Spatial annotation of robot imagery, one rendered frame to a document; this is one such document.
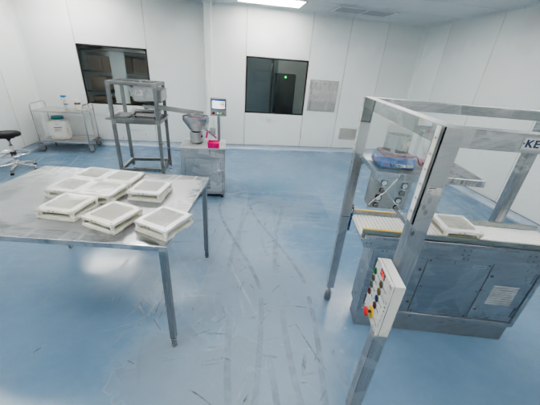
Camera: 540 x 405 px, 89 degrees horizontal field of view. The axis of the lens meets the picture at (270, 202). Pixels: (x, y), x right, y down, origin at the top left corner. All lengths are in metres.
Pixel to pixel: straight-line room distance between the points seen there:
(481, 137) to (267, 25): 5.96
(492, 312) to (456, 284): 0.42
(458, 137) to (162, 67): 6.23
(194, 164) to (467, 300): 3.38
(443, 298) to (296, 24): 5.79
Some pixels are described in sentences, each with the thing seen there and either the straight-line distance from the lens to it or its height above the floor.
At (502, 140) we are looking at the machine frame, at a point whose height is 1.68.
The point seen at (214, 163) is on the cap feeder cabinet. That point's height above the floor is 0.55.
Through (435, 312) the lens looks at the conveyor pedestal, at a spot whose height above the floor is 0.23.
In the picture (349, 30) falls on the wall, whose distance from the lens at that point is 7.16.
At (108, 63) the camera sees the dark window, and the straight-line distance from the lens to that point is 7.07.
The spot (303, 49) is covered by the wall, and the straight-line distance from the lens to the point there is 6.83.
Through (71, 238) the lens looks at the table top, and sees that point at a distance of 1.93.
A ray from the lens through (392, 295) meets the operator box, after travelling 1.13.
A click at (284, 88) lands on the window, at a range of 6.77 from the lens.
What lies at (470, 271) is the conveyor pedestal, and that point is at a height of 0.64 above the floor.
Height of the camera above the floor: 1.83
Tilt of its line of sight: 26 degrees down
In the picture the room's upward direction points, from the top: 4 degrees clockwise
